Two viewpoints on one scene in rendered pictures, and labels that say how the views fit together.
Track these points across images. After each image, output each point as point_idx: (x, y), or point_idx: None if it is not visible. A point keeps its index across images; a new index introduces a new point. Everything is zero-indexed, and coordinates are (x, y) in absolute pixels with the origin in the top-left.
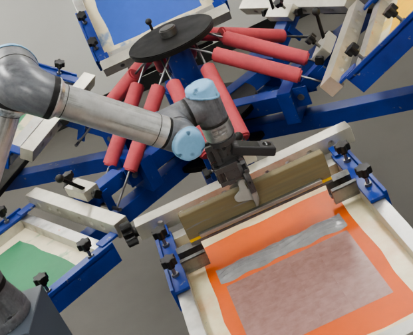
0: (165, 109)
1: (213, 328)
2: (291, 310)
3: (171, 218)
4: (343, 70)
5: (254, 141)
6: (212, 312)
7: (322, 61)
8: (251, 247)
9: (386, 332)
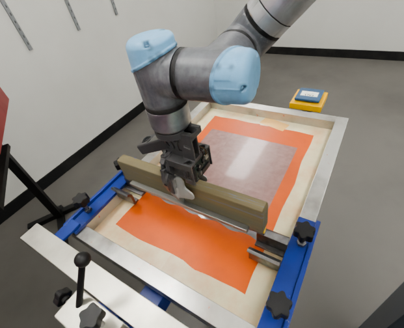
0: (211, 47)
1: (305, 186)
2: (254, 156)
3: None
4: None
5: (148, 142)
6: (295, 200)
7: None
8: (213, 233)
9: (242, 105)
